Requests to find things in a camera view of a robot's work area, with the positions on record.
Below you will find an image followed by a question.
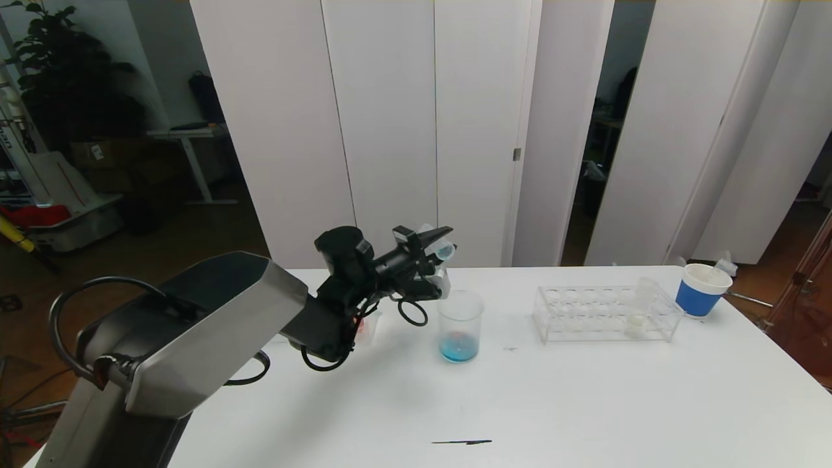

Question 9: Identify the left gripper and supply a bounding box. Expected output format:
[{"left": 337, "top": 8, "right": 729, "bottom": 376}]
[{"left": 374, "top": 225, "right": 458, "bottom": 279}]

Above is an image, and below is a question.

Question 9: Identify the test tube with blue pigment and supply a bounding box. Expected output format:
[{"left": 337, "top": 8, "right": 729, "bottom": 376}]
[{"left": 419, "top": 224, "right": 458, "bottom": 262}]

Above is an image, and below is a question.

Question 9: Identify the test tube with white pigment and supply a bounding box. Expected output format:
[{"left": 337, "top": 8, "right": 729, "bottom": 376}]
[{"left": 624, "top": 278, "right": 660, "bottom": 339}]

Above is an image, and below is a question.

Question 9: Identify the clear glass beaker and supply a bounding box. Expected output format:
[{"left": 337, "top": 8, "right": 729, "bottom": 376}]
[{"left": 436, "top": 291, "right": 485, "bottom": 364}]

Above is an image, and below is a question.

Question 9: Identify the blue and white paper cup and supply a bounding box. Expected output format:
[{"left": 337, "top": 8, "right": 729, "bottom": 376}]
[{"left": 675, "top": 263, "right": 733, "bottom": 318}]

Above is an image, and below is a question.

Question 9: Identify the white background desk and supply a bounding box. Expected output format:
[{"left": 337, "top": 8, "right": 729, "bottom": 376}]
[{"left": 148, "top": 127, "right": 238, "bottom": 207}]

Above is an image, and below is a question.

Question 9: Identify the black bag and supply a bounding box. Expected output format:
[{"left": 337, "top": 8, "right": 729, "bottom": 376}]
[{"left": 190, "top": 73, "right": 226, "bottom": 125}]

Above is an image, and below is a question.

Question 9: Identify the thin metal floor rod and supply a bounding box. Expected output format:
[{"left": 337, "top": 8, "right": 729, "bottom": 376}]
[{"left": 721, "top": 292, "right": 773, "bottom": 309}]

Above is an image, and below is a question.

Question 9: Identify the brown cardboard box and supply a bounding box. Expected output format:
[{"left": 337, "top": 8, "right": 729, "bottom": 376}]
[{"left": 70, "top": 140, "right": 140, "bottom": 171}]

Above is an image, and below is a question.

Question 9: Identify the grey storage bin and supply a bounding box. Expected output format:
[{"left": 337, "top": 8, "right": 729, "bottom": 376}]
[{"left": 29, "top": 208, "right": 124, "bottom": 253}]

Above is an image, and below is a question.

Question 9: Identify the brown metal tripod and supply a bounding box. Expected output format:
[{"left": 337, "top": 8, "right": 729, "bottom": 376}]
[{"left": 760, "top": 208, "right": 832, "bottom": 391}]

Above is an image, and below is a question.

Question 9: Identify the white leaning board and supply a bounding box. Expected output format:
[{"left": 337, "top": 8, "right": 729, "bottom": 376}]
[{"left": 26, "top": 153, "right": 124, "bottom": 225}]

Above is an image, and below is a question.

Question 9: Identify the dark green potted plant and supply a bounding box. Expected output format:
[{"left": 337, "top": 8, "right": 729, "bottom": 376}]
[{"left": 3, "top": 0, "right": 147, "bottom": 157}]

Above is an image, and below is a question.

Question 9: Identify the red box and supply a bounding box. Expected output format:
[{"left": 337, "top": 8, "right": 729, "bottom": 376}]
[{"left": 0, "top": 205, "right": 71, "bottom": 228}]

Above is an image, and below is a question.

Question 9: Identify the yellow tool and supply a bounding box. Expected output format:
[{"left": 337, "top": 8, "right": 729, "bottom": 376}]
[{"left": 0, "top": 214, "right": 36, "bottom": 254}]

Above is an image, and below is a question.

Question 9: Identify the metal stand leg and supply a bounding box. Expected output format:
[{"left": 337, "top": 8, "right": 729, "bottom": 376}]
[{"left": 0, "top": 402, "right": 66, "bottom": 430}]

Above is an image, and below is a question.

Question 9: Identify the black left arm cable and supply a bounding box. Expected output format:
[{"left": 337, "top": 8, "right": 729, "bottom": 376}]
[{"left": 224, "top": 286, "right": 430, "bottom": 385}]

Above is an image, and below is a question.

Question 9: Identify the thick black shoulder cable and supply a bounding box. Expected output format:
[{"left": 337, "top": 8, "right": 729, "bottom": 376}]
[{"left": 49, "top": 276, "right": 163, "bottom": 385}]

